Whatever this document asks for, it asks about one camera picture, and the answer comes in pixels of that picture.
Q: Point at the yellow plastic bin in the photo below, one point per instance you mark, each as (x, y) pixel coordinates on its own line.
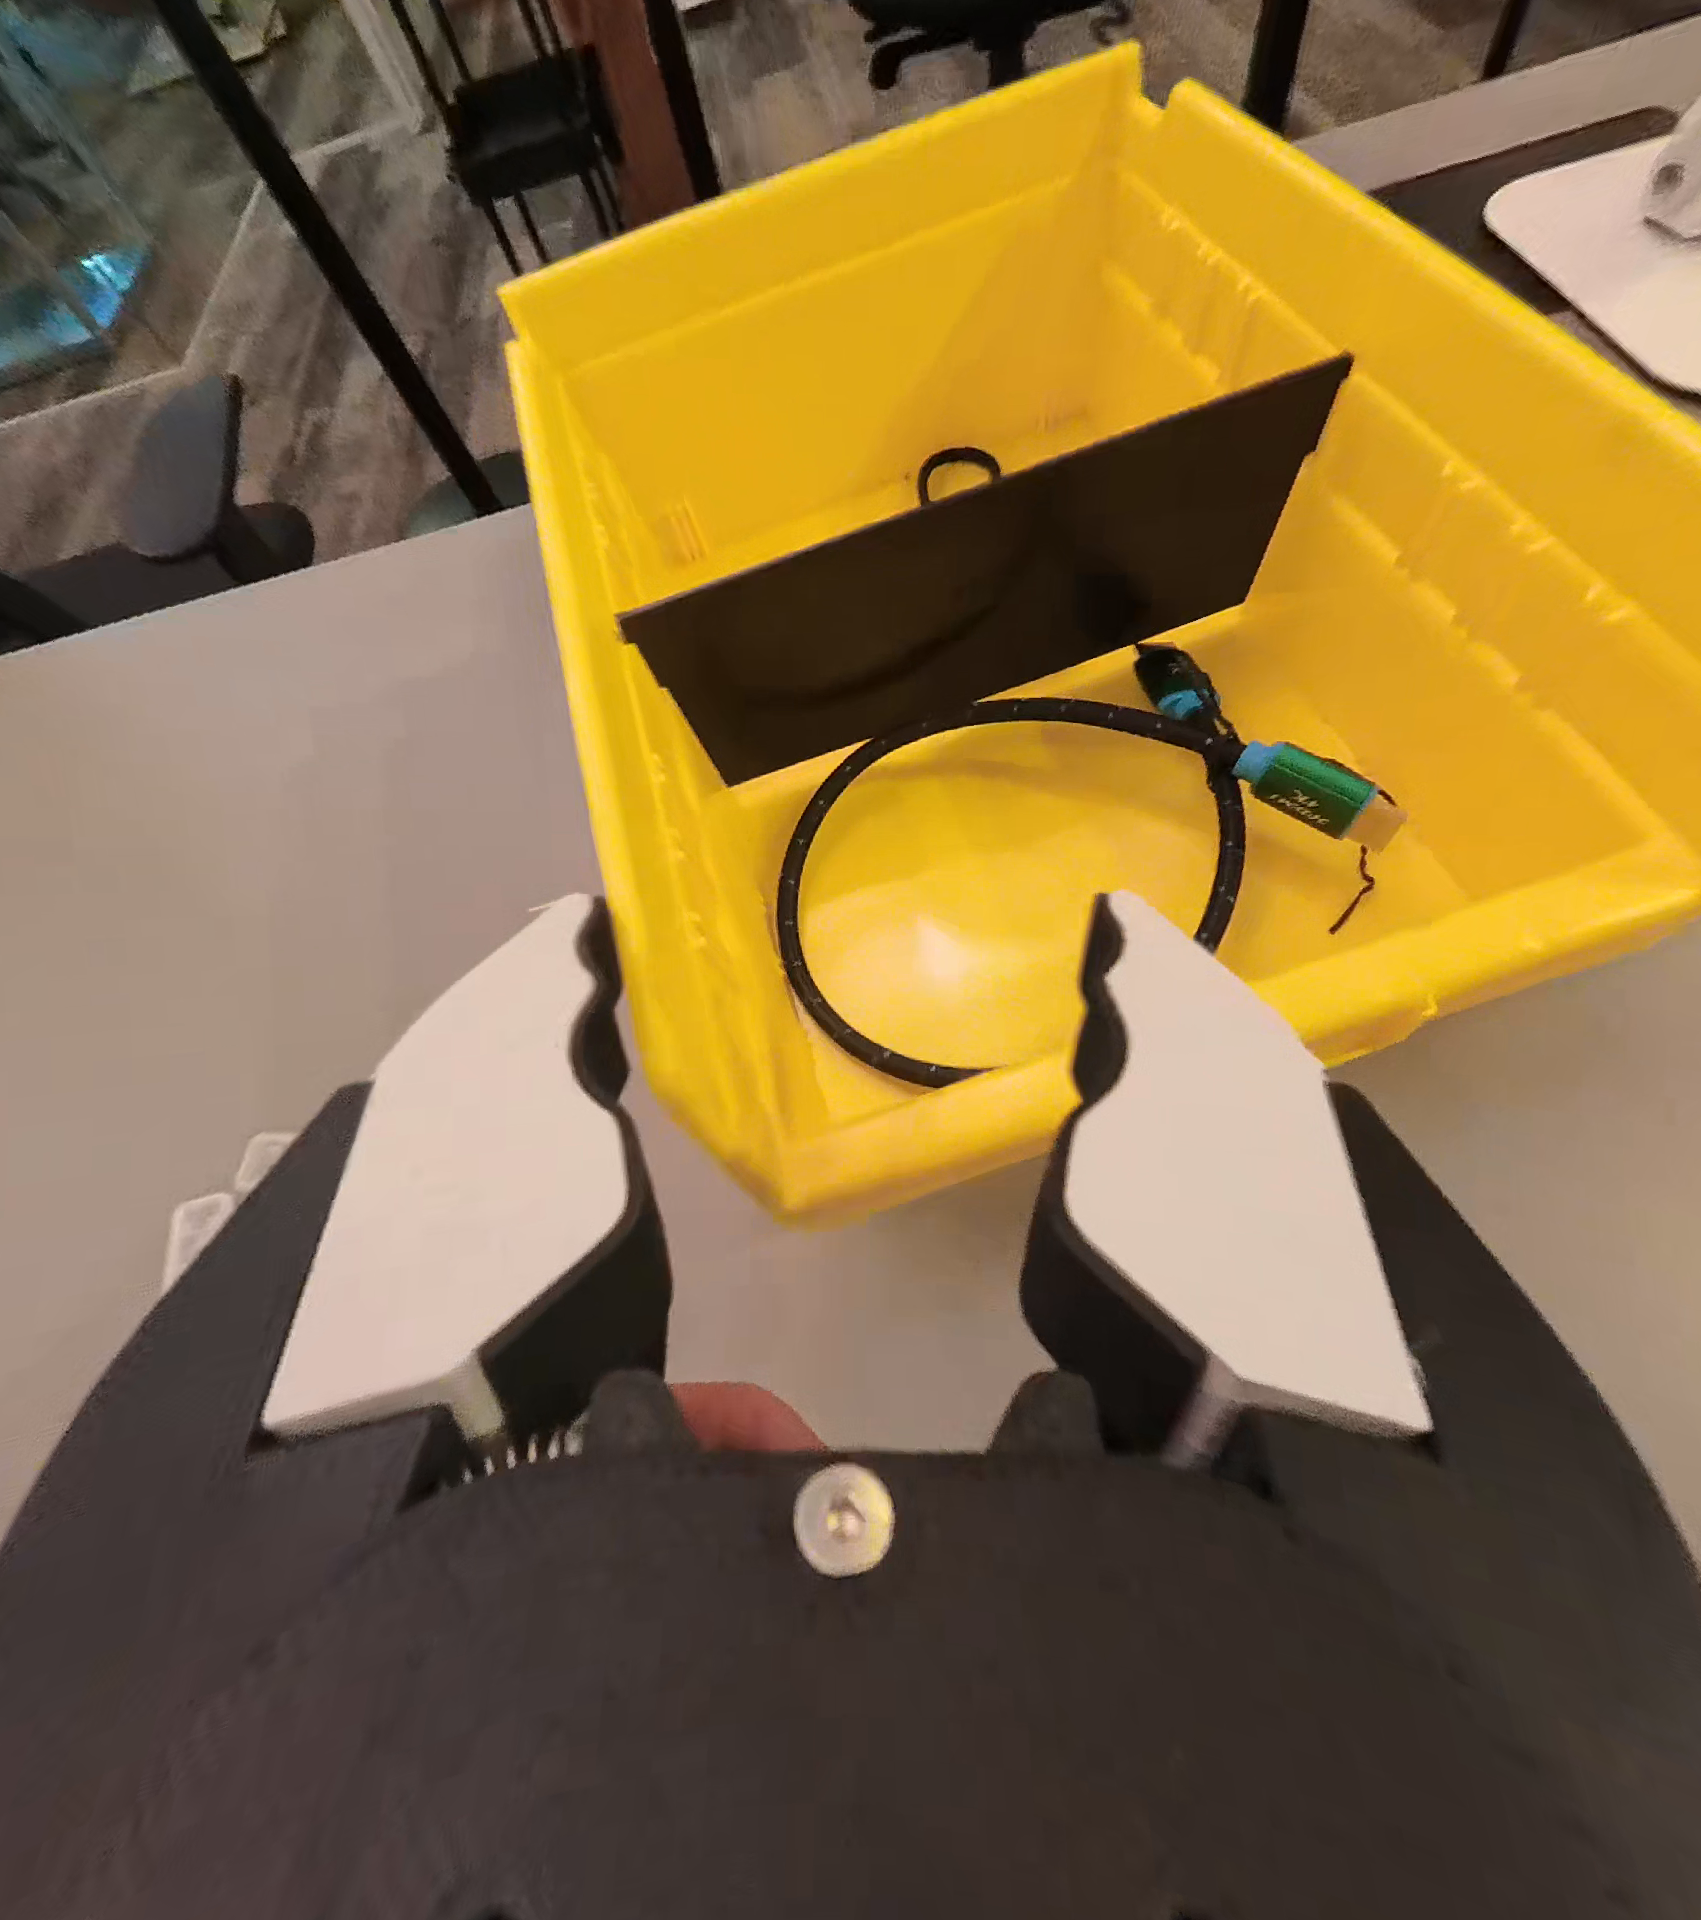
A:
(1511, 600)

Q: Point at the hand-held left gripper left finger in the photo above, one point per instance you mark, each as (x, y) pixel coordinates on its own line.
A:
(460, 1200)

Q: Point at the dark office chair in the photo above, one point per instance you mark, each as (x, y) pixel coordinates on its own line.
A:
(191, 467)

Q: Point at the black bin divider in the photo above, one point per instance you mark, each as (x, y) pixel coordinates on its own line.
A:
(1001, 600)

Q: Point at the black swivel chair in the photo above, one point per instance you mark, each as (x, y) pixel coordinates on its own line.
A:
(985, 30)

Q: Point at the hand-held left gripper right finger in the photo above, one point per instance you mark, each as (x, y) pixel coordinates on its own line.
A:
(1241, 1200)

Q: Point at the black twist tie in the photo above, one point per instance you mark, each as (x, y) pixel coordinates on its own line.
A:
(1351, 892)

